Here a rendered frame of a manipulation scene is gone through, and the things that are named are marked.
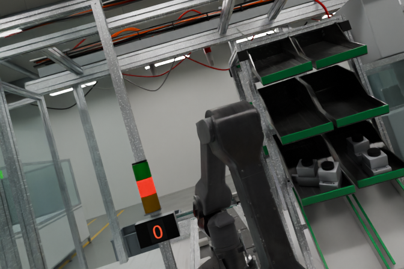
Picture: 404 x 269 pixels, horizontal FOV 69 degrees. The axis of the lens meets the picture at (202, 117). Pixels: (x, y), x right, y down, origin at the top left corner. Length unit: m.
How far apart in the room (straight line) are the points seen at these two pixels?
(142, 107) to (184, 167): 2.83
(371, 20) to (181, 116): 9.95
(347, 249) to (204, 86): 10.85
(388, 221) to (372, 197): 0.08
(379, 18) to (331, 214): 1.21
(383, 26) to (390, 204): 1.11
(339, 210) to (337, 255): 0.13
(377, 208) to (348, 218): 0.09
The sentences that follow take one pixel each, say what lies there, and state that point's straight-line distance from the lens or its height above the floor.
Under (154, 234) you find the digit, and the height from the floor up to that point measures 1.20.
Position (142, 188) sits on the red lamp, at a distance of 0.92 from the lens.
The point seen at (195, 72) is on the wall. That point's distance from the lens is 11.66.
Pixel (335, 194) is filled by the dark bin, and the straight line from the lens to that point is 0.81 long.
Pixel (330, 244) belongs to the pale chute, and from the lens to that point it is 0.90.
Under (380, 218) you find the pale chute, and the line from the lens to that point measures 0.97.
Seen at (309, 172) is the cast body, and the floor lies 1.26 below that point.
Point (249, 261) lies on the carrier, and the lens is 1.11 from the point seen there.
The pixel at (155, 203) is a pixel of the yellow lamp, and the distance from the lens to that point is 0.93.
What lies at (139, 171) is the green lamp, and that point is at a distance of 0.92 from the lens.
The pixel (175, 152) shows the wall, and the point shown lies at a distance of 11.31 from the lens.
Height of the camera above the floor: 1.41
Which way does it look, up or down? 5 degrees up
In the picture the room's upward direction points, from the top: 17 degrees counter-clockwise
